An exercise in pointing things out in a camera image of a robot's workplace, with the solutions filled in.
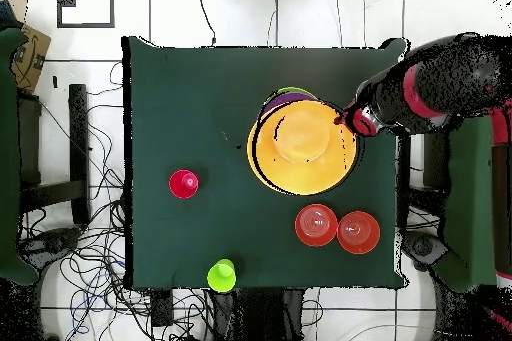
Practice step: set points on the dark green tablecloth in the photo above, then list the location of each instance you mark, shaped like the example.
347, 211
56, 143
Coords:
192, 89

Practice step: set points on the green cloth covered table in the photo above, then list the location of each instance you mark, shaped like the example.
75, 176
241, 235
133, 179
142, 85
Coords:
468, 197
8, 157

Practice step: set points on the cardboard box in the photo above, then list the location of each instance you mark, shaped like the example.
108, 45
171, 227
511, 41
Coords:
30, 61

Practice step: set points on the lime green cup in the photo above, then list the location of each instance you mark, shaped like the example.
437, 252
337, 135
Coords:
221, 277

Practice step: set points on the large yellow bowl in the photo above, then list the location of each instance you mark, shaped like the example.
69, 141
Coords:
304, 165

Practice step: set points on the black chair base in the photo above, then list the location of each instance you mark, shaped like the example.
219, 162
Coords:
52, 241

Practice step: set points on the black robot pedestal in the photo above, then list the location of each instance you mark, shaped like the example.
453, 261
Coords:
248, 317

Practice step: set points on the black metal stand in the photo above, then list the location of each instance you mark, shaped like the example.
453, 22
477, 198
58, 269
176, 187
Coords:
78, 137
434, 165

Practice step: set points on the green bowl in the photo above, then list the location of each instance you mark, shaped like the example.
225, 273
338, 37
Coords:
296, 89

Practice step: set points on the red cup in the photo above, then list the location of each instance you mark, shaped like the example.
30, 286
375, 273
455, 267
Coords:
183, 185

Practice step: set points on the orange bowl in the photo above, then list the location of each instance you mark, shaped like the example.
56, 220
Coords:
358, 233
316, 225

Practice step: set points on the purple bowl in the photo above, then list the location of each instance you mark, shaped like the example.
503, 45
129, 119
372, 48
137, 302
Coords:
284, 100

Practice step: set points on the black square frame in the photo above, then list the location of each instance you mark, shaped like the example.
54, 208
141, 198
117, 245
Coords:
86, 26

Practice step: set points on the dark grey chair base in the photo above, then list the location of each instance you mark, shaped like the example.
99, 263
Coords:
422, 247

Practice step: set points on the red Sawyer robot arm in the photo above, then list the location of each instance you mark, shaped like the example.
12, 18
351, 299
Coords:
440, 85

